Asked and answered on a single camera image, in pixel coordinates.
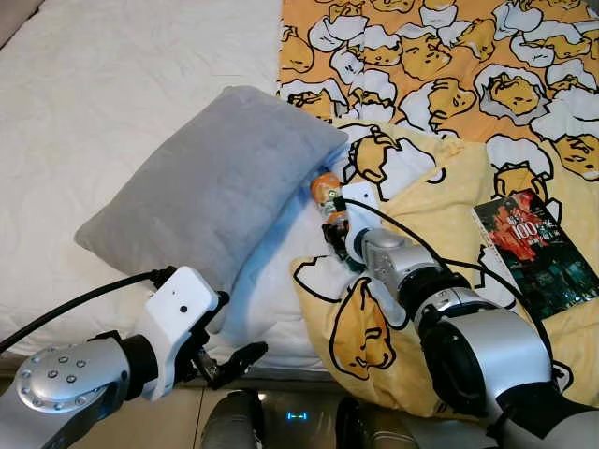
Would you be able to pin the white quilted mattress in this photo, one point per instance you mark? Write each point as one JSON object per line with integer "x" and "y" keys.
{"x": 112, "y": 94}

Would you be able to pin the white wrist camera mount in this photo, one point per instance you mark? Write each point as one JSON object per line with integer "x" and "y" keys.
{"x": 178, "y": 309}
{"x": 360, "y": 201}

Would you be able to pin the beige padded bed bumper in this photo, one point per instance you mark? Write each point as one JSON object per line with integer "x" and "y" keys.
{"x": 14, "y": 14}

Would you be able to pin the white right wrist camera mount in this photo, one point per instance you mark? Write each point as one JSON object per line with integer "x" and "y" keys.
{"x": 360, "y": 201}

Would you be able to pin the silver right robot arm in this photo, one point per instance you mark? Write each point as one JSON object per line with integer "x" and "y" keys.
{"x": 487, "y": 355}

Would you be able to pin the yellow cartoon print quilt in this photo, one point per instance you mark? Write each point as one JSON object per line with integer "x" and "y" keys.
{"x": 449, "y": 56}

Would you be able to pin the grey left robot leg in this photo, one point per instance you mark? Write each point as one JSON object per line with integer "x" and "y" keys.
{"x": 232, "y": 423}

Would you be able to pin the grey plush pillow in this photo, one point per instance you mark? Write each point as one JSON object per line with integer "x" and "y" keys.
{"x": 215, "y": 178}

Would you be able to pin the black robot pelvis blue light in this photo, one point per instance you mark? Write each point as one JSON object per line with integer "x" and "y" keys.
{"x": 298, "y": 423}

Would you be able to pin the grey right robot leg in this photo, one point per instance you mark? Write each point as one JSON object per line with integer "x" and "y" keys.
{"x": 374, "y": 430}

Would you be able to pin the grey robot leg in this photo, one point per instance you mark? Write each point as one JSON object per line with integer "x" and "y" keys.
{"x": 374, "y": 430}
{"x": 232, "y": 423}

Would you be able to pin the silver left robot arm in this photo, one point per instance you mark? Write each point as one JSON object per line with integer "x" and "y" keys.
{"x": 56, "y": 383}

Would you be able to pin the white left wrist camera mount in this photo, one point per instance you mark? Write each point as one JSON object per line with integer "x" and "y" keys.
{"x": 178, "y": 309}

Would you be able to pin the beige bed base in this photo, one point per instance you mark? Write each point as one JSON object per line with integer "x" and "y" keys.
{"x": 281, "y": 379}

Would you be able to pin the red and green paperback book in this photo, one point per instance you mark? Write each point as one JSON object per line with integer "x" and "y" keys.
{"x": 533, "y": 253}

